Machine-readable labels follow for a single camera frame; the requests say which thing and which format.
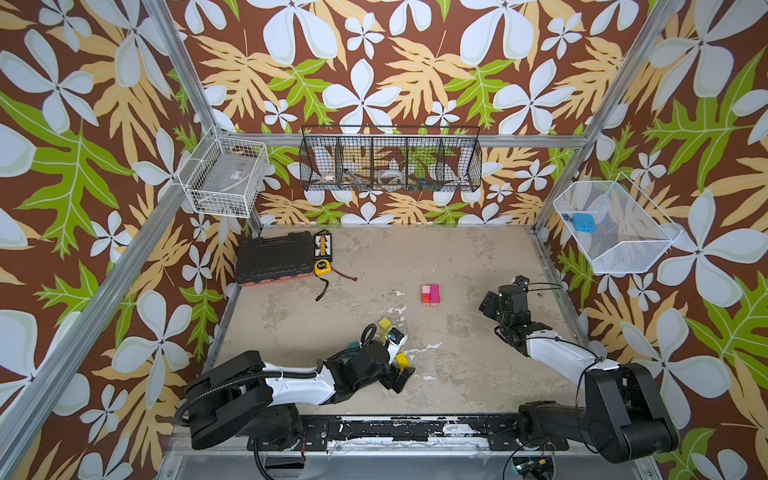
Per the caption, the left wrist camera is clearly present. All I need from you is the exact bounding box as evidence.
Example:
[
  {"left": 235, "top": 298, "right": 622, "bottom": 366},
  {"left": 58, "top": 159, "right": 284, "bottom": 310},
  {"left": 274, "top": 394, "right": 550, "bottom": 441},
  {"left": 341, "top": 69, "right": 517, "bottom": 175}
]
[{"left": 384, "top": 328, "right": 408, "bottom": 358}]

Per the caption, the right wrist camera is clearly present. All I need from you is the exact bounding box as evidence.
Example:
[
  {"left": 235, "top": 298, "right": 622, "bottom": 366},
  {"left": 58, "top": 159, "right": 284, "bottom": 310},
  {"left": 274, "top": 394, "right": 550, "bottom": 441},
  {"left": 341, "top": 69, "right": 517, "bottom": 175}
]
[{"left": 513, "top": 275, "right": 530, "bottom": 291}]

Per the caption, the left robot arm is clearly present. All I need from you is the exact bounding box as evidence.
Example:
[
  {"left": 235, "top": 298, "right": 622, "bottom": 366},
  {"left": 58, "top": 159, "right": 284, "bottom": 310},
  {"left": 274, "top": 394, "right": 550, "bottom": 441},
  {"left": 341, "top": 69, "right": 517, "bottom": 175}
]
[{"left": 174, "top": 338, "right": 415, "bottom": 450}]

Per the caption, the white wire basket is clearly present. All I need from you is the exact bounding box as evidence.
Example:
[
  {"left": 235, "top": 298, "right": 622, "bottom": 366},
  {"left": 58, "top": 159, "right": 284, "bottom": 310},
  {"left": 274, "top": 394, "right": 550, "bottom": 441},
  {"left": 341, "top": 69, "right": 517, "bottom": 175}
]
[
  {"left": 179, "top": 135, "right": 270, "bottom": 218},
  {"left": 554, "top": 174, "right": 683, "bottom": 276}
]

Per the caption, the white wire basket left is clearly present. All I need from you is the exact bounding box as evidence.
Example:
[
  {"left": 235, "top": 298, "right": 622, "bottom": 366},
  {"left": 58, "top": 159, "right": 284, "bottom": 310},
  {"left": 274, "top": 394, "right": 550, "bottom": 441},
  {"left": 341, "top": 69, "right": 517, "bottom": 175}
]
[{"left": 179, "top": 135, "right": 270, "bottom": 218}]

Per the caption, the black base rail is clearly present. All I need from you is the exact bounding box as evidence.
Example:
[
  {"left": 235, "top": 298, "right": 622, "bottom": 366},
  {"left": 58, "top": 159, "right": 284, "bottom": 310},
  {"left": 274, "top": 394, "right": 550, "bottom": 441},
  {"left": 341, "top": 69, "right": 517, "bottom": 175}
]
[{"left": 239, "top": 413, "right": 569, "bottom": 454}]

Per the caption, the yellow long block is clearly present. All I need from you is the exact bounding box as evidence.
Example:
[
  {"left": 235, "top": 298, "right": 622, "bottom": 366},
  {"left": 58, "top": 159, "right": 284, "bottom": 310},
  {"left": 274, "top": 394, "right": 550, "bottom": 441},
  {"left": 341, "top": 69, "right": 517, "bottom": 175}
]
[{"left": 395, "top": 353, "right": 410, "bottom": 371}]

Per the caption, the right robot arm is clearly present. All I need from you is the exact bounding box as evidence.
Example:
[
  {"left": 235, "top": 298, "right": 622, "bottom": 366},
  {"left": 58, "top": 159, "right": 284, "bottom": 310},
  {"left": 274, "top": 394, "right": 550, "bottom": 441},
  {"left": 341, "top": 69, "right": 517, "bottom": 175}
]
[{"left": 478, "top": 276, "right": 680, "bottom": 464}]

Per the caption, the white wire basket right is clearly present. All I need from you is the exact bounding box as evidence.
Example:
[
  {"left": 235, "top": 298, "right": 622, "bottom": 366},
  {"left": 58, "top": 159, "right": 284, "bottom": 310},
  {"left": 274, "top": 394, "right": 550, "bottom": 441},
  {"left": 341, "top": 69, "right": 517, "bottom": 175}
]
[{"left": 554, "top": 174, "right": 683, "bottom": 276}]

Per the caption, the yellow tape measure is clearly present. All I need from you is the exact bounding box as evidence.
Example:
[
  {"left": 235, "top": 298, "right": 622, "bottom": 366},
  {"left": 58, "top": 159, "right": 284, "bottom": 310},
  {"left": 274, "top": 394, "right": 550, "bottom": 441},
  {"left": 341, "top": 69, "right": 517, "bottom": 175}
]
[{"left": 314, "top": 259, "right": 333, "bottom": 277}]

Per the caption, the black wire basket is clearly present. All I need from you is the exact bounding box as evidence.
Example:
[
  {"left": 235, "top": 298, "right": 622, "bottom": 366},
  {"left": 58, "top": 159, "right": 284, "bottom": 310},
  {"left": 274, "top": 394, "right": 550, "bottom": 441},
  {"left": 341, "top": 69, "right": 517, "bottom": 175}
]
[{"left": 297, "top": 125, "right": 483, "bottom": 192}]

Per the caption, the blue object in basket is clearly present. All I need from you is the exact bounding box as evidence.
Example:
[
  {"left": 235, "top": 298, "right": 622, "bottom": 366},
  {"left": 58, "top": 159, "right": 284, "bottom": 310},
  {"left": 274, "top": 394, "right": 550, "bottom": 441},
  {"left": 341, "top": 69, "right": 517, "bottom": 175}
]
[{"left": 563, "top": 212, "right": 597, "bottom": 234}]

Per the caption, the magenta wood block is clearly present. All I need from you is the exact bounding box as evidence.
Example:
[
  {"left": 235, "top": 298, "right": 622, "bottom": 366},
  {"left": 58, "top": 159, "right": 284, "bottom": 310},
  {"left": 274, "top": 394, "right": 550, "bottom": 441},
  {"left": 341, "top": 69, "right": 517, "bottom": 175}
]
[{"left": 429, "top": 284, "right": 441, "bottom": 305}]

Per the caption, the black and red tool case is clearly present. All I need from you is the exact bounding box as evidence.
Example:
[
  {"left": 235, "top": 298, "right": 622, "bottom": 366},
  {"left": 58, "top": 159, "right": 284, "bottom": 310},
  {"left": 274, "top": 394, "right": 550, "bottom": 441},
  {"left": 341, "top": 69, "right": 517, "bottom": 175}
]
[{"left": 235, "top": 232, "right": 314, "bottom": 286}]

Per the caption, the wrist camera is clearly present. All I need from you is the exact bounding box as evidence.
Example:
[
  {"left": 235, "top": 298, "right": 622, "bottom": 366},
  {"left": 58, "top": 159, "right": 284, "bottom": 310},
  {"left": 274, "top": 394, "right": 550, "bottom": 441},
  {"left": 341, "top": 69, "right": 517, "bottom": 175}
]
[
  {"left": 384, "top": 328, "right": 408, "bottom": 358},
  {"left": 513, "top": 275, "right": 530, "bottom": 291}
]

